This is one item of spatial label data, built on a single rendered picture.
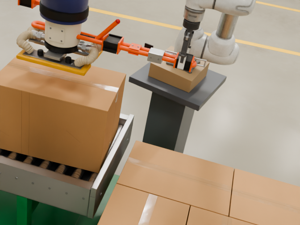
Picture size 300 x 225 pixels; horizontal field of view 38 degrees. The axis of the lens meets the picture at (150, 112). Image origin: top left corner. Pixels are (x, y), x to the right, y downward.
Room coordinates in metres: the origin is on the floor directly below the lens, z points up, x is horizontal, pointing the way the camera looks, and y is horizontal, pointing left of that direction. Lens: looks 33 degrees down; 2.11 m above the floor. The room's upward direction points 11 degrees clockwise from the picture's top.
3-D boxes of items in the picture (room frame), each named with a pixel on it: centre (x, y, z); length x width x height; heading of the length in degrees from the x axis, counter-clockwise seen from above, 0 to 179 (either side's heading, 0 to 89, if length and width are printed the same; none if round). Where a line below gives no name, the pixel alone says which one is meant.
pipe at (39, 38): (1.91, 0.49, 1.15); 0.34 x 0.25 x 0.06; 84
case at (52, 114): (1.93, 0.48, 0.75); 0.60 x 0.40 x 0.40; 86
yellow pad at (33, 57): (1.81, 0.50, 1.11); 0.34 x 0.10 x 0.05; 84
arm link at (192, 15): (1.85, -0.10, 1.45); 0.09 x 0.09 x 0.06
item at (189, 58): (1.84, -0.11, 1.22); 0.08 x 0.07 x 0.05; 84
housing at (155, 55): (1.86, 0.02, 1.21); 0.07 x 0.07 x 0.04; 84
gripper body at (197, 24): (1.85, -0.10, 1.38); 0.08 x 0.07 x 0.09; 173
